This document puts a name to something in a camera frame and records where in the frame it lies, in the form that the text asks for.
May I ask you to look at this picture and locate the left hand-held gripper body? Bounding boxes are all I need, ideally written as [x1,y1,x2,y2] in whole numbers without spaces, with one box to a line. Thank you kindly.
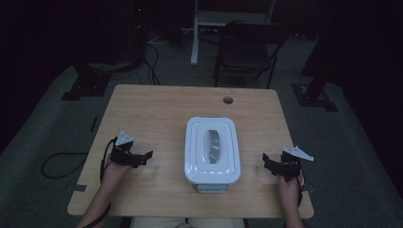
[109,130,138,168]

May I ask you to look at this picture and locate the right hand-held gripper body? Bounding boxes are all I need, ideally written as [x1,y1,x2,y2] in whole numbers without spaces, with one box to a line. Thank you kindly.
[278,145,316,183]

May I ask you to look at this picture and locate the white lid with grey handle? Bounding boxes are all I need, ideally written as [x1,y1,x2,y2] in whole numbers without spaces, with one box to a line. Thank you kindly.
[183,116,242,186]

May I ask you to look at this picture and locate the clear plastic storage box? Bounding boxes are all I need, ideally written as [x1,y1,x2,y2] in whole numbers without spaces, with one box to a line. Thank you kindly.
[192,181,230,195]

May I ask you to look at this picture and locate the person's left hand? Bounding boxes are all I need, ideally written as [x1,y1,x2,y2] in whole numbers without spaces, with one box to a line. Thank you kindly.
[100,161,131,192]

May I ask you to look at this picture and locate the person's right hand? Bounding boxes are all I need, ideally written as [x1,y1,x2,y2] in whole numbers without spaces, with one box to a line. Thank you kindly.
[278,174,306,207]

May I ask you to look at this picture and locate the short black floor strip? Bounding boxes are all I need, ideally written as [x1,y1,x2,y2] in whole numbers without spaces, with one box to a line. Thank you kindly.
[89,116,100,134]

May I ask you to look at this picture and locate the person's legs in beige trousers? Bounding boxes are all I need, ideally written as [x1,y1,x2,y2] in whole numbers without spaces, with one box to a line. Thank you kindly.
[128,216,246,228]

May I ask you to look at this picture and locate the black folding chair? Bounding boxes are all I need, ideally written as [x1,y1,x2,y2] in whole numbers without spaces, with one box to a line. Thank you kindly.
[212,20,291,90]

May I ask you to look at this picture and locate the dark equipment tower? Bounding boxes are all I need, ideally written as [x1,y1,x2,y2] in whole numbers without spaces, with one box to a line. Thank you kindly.
[112,0,150,65]

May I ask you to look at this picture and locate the right hand-held gripper cable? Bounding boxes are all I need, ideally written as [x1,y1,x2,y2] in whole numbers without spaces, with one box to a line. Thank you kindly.
[293,169,308,209]

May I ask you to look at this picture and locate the black looped floor cable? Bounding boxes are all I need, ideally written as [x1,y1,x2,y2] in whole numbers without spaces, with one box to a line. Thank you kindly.
[40,151,90,180]

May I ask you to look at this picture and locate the black stand with base plate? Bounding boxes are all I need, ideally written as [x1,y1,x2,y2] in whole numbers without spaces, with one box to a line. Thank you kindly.
[290,0,340,113]
[60,61,112,103]

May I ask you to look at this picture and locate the bundle of dark floor cables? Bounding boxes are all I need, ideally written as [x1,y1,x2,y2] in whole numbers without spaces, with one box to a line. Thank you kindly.
[107,41,163,86]

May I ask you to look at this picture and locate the white desk frame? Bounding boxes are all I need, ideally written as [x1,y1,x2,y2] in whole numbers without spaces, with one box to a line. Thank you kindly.
[189,0,278,67]

